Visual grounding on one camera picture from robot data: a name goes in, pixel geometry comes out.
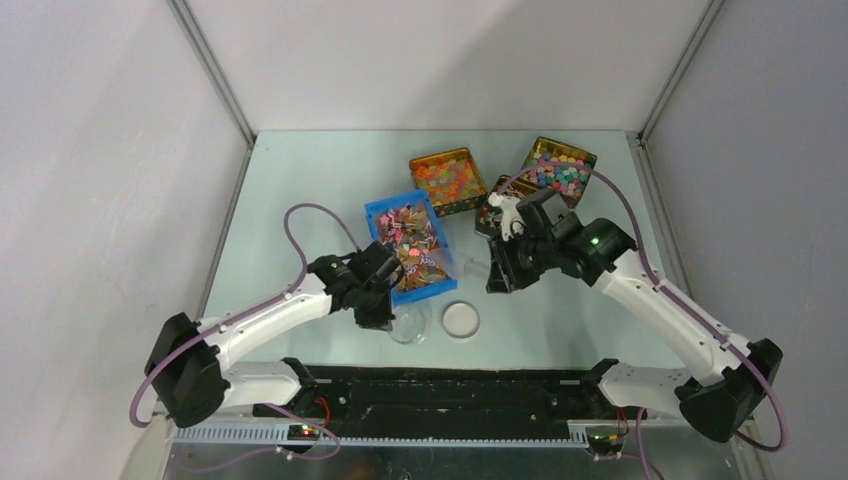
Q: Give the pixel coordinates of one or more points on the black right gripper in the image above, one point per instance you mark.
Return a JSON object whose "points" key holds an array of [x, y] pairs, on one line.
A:
{"points": [[504, 276]]}

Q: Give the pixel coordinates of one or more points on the blue plastic candy bin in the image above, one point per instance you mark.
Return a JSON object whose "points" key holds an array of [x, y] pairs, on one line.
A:
{"points": [[408, 226]]}

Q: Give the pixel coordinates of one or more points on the tin of orange candies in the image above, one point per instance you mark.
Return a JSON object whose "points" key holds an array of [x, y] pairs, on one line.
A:
{"points": [[451, 180]]}

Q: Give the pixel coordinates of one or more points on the tin of wrapped candies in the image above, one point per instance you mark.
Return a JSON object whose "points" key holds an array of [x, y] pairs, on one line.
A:
{"points": [[488, 217]]}

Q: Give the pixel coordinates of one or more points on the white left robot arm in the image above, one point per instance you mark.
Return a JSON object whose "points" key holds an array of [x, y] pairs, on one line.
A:
{"points": [[197, 368]]}

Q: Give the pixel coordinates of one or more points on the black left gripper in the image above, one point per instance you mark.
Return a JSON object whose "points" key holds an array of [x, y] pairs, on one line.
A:
{"points": [[381, 318]]}

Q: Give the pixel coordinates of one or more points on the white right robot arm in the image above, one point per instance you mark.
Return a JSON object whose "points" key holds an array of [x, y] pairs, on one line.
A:
{"points": [[724, 376]]}

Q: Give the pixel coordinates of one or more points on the grey slotted cable duct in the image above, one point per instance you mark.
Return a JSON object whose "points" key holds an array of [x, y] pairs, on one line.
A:
{"points": [[293, 434]]}

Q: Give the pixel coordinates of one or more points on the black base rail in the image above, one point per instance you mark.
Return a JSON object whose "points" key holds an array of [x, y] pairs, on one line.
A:
{"points": [[537, 403]]}

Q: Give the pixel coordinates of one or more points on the tin of pastel candies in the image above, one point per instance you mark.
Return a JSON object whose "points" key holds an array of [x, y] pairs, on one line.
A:
{"points": [[559, 166]]}

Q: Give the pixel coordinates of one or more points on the clear plastic jar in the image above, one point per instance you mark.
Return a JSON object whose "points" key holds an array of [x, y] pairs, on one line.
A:
{"points": [[411, 322]]}

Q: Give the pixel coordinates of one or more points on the clear plastic scoop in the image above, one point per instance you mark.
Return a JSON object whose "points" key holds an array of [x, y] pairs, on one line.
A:
{"points": [[467, 266]]}

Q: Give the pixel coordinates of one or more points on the white jar lid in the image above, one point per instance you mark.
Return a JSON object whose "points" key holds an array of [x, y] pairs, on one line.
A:
{"points": [[461, 320]]}

